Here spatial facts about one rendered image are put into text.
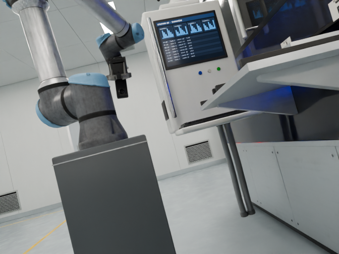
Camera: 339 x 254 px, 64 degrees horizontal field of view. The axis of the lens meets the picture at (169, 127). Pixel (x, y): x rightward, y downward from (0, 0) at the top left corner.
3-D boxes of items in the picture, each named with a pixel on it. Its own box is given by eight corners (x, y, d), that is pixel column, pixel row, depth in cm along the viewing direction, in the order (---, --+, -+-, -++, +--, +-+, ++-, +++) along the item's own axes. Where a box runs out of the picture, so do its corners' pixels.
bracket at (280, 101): (294, 114, 124) (287, 86, 125) (298, 113, 121) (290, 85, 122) (224, 132, 122) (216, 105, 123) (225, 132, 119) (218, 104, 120)
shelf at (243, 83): (294, 86, 134) (292, 83, 134) (441, 22, 64) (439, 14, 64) (201, 111, 131) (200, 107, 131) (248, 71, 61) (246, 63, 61)
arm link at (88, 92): (98, 110, 75) (86, 64, 76) (65, 122, 82) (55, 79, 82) (123, 109, 86) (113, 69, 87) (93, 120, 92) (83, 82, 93)
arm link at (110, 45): (118, 26, 119) (130, 50, 122) (100, 37, 124) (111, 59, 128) (109, 29, 112) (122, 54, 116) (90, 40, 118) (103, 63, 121)
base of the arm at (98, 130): (74, 152, 75) (65, 118, 75) (85, 152, 89) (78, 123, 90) (127, 138, 76) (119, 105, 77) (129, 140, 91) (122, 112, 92)
